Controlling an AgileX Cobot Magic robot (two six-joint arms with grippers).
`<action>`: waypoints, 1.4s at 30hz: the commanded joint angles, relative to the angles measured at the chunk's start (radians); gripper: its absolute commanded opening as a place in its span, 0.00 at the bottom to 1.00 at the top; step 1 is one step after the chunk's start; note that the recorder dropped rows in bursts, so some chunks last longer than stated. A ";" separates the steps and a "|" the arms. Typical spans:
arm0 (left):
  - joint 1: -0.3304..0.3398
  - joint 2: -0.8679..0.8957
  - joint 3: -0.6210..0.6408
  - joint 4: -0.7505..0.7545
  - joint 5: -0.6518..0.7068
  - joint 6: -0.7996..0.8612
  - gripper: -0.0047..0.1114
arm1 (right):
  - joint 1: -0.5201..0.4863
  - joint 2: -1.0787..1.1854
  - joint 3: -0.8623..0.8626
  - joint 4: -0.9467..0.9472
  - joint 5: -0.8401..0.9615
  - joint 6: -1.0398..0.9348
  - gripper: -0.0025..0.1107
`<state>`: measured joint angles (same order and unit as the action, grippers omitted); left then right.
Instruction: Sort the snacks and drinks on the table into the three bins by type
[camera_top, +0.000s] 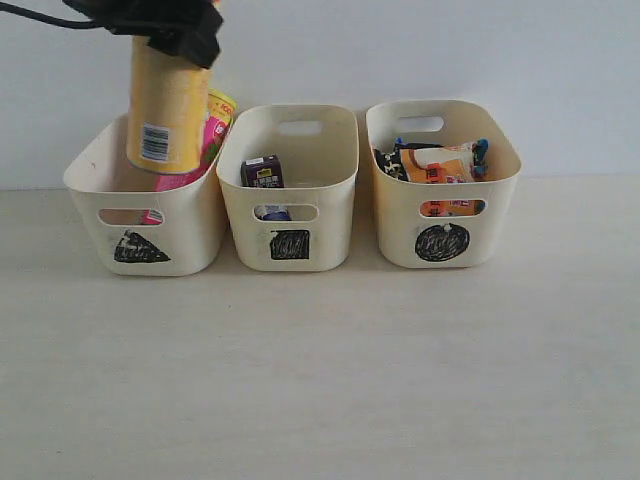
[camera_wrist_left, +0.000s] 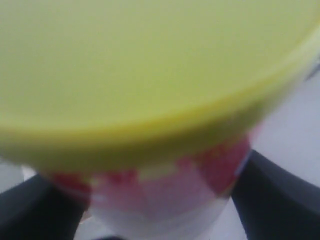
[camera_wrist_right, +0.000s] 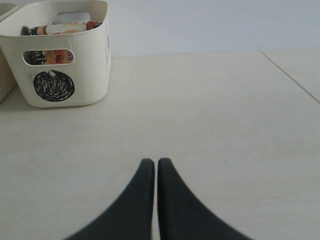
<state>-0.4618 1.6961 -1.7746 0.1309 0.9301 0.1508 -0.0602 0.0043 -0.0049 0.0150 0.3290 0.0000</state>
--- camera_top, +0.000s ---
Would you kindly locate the middle cream plastic bin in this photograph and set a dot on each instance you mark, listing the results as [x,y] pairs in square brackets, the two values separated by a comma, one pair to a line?
[318,148]

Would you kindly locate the blue instant noodle bag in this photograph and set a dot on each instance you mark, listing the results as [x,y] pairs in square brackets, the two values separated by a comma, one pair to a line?
[480,155]

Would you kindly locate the blue white milk carton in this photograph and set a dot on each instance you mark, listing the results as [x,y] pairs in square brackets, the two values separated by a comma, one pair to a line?
[276,213]

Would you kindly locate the right cream plastic bin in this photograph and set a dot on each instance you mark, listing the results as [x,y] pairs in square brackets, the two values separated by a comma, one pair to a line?
[423,226]

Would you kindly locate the black second arm gripper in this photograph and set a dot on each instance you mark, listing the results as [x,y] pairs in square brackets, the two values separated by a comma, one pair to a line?
[175,26]

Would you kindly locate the yellow Lays chips can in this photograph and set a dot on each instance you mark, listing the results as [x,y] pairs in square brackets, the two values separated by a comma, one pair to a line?
[168,102]

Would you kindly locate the cream plastic bin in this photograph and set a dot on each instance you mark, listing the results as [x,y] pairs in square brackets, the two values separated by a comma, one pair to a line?
[318,148]
[135,230]
[423,226]

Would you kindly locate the purple drink carton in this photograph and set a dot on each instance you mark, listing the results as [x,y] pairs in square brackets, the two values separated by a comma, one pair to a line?
[262,172]

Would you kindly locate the pink Lays chips can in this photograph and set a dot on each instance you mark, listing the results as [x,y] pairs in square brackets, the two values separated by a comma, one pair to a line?
[219,116]

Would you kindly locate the left cream plastic bin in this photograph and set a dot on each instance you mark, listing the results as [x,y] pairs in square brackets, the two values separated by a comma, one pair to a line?
[135,230]

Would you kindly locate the orange instant noodle bag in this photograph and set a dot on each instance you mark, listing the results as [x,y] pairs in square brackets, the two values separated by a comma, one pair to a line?
[435,165]

